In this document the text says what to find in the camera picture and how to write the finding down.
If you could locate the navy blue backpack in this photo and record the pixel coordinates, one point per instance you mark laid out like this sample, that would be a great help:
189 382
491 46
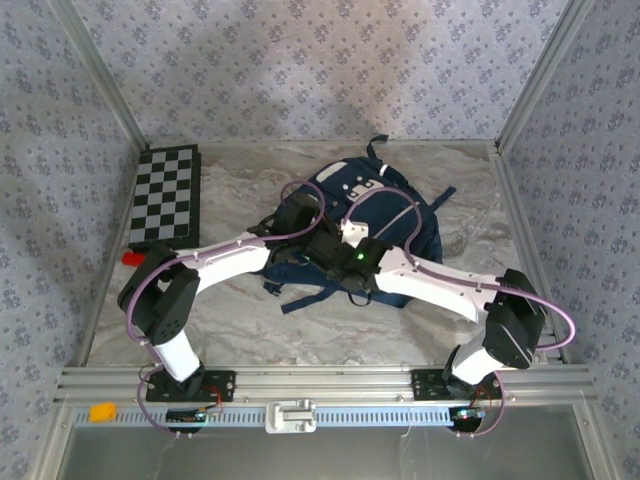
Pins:
400 220

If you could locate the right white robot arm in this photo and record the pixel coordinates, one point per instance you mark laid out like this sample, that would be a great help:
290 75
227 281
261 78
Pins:
430 285

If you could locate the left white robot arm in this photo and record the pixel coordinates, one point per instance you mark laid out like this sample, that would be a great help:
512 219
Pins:
230 260

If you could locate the black and white chessboard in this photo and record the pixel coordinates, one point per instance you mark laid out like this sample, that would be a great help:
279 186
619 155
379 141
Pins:
162 195

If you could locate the silver metal latch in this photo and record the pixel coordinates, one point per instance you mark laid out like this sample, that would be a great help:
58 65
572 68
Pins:
291 416

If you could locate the small red block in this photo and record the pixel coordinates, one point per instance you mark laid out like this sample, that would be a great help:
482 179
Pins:
134 259

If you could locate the yellow connector block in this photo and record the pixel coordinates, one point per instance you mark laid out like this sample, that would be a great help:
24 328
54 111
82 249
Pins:
102 412

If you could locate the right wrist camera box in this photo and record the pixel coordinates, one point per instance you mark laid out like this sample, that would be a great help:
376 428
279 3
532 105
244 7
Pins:
356 232

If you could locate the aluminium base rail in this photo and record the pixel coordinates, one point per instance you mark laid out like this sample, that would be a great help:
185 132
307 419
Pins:
320 380

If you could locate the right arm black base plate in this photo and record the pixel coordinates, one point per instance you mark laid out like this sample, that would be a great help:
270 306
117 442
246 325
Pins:
425 385

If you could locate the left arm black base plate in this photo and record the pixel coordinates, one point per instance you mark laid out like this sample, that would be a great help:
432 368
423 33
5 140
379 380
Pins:
220 385

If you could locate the aluminium frame post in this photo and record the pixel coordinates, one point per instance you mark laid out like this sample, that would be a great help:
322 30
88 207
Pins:
102 75
540 75

